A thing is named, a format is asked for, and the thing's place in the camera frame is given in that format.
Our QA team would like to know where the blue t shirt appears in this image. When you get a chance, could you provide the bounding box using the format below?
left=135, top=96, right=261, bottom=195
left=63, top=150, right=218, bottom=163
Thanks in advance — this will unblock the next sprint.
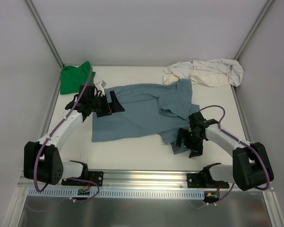
left=92, top=79, right=200, bottom=154

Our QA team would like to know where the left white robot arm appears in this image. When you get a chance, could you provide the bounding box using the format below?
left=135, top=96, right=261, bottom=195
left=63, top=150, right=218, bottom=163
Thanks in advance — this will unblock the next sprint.
left=23, top=83, right=124, bottom=185

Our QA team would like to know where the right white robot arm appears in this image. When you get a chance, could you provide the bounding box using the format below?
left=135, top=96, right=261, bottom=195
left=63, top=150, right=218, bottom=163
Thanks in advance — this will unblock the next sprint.
left=175, top=112, right=274, bottom=191

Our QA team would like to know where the green t shirt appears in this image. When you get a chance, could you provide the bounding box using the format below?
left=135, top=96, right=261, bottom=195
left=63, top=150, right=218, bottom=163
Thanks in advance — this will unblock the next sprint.
left=60, top=61, right=96, bottom=95

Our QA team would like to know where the white t shirt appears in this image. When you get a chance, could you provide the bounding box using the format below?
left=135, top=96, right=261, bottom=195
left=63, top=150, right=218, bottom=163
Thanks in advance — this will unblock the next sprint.
left=164, top=58, right=244, bottom=87

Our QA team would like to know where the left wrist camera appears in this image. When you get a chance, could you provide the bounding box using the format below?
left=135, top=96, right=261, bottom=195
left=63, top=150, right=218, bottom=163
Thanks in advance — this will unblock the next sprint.
left=95, top=80, right=106, bottom=93

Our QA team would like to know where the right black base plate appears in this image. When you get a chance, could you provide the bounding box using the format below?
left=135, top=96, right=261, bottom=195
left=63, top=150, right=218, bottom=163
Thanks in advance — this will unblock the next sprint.
left=186, top=173, right=230, bottom=189

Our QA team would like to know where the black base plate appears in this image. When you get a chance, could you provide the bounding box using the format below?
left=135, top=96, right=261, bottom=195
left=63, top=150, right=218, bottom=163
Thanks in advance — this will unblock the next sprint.
left=62, top=171, right=104, bottom=187
left=186, top=173, right=230, bottom=189

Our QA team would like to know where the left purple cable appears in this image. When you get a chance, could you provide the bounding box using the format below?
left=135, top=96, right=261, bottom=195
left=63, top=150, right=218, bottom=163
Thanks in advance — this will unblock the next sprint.
left=34, top=67, right=100, bottom=202

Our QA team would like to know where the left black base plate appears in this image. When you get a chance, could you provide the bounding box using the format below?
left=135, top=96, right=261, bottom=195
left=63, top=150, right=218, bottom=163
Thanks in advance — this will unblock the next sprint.
left=62, top=171, right=104, bottom=187

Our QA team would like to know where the aluminium mounting rail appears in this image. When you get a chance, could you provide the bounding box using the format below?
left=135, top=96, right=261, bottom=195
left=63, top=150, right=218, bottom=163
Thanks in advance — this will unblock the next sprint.
left=18, top=169, right=274, bottom=191

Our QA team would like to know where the left aluminium frame post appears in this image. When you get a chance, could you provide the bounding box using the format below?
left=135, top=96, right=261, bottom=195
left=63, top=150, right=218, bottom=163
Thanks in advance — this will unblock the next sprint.
left=24, top=0, right=64, bottom=68

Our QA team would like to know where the aluminium frame post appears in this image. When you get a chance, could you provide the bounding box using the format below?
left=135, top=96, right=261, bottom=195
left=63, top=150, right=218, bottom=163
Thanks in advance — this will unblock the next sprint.
left=24, top=0, right=64, bottom=68
left=234, top=0, right=275, bottom=61

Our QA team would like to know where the slotted white cable duct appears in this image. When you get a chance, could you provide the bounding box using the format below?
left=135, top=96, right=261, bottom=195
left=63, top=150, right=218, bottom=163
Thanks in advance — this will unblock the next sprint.
left=27, top=188, right=205, bottom=200

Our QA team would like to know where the right aluminium frame post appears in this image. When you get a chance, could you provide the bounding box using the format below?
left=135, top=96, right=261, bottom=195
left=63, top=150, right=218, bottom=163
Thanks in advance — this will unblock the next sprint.
left=234, top=0, right=275, bottom=61

